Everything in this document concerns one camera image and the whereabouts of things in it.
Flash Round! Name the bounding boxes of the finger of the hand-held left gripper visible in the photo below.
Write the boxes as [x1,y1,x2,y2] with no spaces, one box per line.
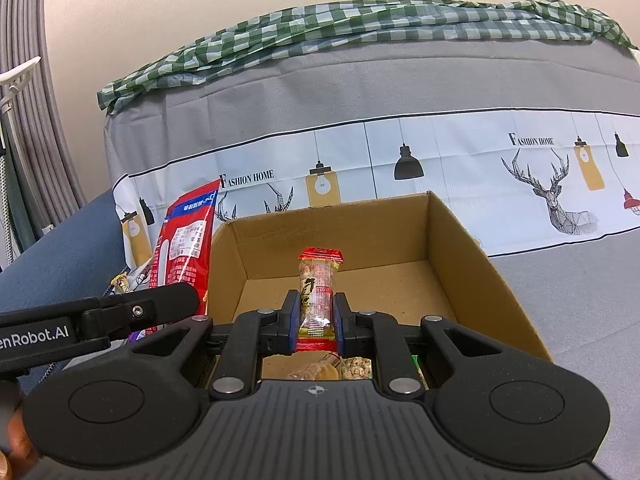
[80,282,201,346]

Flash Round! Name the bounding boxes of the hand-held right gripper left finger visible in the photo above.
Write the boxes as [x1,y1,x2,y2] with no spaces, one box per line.
[112,289,304,396]

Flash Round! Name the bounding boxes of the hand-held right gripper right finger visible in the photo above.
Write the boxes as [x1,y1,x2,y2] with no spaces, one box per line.
[334,291,546,396]

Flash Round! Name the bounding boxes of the yellow snack packet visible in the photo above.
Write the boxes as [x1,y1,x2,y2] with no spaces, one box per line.
[102,259,153,301]

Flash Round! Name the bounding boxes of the round peanut brittle packet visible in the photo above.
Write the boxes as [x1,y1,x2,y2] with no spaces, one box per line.
[340,354,431,392]

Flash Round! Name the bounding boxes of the small clear red-ended snack packet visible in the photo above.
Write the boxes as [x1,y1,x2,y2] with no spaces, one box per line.
[296,246,346,353]

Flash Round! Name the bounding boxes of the clear nut bar packet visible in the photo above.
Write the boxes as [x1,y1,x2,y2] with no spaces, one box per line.
[286,352,342,381]

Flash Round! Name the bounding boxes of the cardboard box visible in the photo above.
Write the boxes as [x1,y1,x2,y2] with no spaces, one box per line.
[202,191,553,393]

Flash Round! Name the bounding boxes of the large red white-label packet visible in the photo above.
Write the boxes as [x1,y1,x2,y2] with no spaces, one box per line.
[147,178,221,333]

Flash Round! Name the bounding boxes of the person's left hand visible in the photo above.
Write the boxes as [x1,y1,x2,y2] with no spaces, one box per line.
[0,382,43,480]

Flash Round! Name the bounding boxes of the blue sofa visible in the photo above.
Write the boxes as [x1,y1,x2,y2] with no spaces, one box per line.
[0,182,131,396]

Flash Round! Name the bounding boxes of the white rack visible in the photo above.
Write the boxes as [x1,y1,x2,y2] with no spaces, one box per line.
[0,56,42,116]

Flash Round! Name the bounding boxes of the green checked cloth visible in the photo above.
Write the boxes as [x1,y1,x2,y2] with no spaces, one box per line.
[96,0,638,116]

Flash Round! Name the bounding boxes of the grey curtain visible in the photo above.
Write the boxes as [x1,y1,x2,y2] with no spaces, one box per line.
[0,0,88,256]

